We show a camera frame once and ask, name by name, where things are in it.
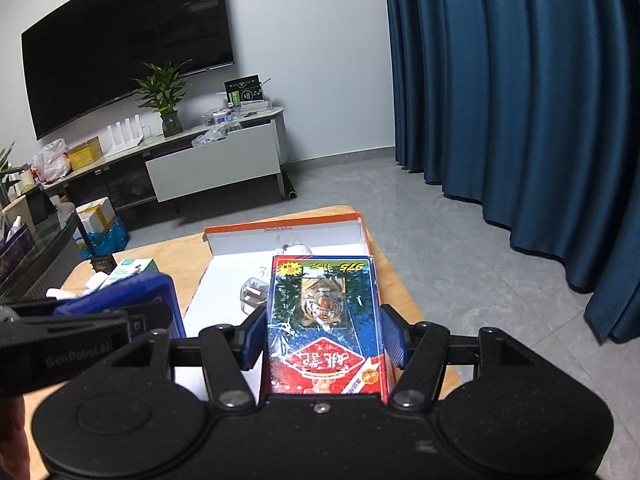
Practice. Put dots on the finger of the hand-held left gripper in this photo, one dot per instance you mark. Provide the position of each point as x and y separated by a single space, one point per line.
147 321
115 290

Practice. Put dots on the blue curtain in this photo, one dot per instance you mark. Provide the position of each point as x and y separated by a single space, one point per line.
500 110

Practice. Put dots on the white and yellow carton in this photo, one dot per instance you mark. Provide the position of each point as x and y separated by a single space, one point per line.
96 214

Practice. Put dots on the green plant with thin leaves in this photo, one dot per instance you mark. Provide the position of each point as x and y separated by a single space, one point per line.
7 167

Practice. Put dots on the pile of clear plastic packets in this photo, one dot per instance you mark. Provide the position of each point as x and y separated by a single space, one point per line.
217 127

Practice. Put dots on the black flat television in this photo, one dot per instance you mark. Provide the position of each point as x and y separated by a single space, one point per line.
125 35

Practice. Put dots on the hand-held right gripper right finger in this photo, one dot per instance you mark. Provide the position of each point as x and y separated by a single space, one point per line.
393 340

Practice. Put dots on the yellow cardboard box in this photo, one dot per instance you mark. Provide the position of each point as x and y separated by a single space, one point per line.
86 154

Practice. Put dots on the black and green box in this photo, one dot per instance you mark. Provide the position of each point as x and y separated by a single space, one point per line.
244 91

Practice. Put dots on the black charger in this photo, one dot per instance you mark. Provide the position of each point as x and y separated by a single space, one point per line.
101 264

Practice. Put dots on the white router with antennas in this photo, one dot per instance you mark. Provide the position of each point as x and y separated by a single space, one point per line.
127 132

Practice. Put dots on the white teal bandage box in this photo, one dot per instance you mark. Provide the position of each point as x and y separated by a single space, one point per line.
131 270

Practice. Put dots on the white tv cabinet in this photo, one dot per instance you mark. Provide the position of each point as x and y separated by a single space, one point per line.
215 165

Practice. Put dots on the purple tissue box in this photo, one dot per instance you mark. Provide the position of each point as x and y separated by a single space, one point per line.
15 260

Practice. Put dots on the red and white plastic bag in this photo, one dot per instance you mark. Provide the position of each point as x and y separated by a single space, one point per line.
50 162

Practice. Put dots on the white soft lump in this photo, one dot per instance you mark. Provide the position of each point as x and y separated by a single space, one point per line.
61 293

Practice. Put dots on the white cube charger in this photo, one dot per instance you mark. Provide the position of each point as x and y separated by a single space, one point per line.
96 282

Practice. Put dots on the small white rounded object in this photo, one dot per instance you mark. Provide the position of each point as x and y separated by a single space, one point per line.
295 249

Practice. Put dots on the beige box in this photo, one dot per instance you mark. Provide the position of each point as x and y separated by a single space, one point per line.
19 217

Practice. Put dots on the black glass side table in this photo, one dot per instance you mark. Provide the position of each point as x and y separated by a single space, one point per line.
45 255

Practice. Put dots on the blue plastic bag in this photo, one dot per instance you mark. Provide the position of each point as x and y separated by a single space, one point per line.
107 240

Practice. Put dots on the tiger print playing card box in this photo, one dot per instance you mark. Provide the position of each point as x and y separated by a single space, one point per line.
322 320

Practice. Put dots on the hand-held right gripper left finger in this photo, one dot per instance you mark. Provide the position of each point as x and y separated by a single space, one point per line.
252 340

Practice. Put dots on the orange and white cardboard box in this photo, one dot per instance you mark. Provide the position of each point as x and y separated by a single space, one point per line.
235 270

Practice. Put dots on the clear plastic tray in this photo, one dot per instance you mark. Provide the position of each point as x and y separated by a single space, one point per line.
257 106

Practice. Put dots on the dark glass vase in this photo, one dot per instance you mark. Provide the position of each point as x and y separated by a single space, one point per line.
171 124

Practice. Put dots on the green leafy plant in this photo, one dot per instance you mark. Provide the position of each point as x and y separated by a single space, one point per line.
162 85

